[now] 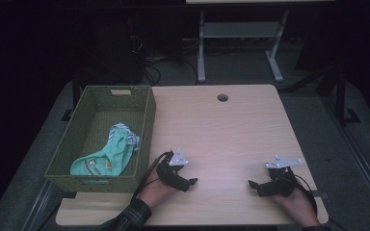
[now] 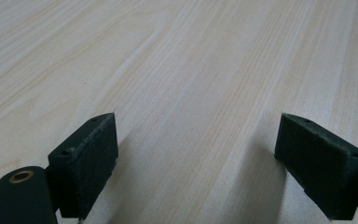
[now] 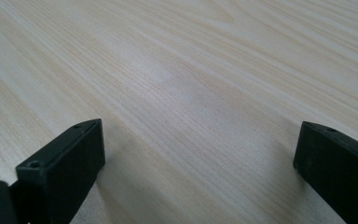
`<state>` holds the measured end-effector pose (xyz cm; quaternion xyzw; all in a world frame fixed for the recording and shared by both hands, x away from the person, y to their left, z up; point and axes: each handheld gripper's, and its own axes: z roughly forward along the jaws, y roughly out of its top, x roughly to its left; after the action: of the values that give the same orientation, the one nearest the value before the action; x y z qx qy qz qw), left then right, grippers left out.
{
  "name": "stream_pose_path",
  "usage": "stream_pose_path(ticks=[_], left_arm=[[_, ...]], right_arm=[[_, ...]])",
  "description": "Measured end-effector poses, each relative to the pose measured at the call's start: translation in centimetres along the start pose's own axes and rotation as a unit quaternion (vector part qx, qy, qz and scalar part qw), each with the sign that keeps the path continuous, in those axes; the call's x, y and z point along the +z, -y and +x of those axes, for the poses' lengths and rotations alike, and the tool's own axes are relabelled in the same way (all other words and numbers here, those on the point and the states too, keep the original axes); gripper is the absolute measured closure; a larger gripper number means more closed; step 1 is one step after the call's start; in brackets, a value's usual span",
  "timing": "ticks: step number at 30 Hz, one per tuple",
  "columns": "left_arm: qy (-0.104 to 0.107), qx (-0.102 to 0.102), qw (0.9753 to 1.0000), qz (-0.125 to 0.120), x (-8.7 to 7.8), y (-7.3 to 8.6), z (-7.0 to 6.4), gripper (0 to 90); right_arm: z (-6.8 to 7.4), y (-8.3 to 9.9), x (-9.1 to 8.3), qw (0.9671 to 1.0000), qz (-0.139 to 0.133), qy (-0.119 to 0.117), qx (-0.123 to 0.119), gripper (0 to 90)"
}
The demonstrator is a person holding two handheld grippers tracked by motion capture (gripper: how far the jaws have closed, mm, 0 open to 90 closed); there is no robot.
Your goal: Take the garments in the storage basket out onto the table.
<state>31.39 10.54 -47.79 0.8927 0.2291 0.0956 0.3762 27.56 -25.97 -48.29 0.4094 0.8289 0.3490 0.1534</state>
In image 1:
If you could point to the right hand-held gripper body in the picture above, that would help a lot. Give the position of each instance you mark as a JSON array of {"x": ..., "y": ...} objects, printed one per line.
[{"x": 281, "y": 181}]

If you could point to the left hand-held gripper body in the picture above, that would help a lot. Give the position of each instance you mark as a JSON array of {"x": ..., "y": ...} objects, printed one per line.
[{"x": 170, "y": 171}]

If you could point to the mint green striped-trim garment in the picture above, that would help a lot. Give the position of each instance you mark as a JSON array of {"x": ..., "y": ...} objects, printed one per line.
[{"x": 112, "y": 157}]

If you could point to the green woven basket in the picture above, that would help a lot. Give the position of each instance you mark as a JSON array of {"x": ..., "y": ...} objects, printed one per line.
[{"x": 109, "y": 125}]

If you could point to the person's left hand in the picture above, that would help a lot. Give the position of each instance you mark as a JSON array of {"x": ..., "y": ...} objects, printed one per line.
[{"x": 155, "y": 191}]

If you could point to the person's right hand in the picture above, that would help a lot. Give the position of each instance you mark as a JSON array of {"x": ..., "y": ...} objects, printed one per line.
[{"x": 297, "y": 207}]

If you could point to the grey tape strip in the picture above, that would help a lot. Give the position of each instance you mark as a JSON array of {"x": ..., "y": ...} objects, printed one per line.
[{"x": 316, "y": 194}]

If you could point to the black metal stand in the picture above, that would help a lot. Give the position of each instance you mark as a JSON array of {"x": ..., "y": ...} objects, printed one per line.
[{"x": 340, "y": 93}]

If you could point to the white metal stand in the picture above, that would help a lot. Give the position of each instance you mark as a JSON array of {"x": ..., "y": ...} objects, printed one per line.
[{"x": 237, "y": 30}]

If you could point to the grey metal floor rail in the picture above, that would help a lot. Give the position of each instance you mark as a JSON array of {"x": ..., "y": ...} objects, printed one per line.
[
  {"x": 363, "y": 160},
  {"x": 40, "y": 205}
]

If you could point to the black table leg bracket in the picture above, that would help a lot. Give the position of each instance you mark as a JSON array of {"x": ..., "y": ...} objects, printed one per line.
[{"x": 72, "y": 102}]

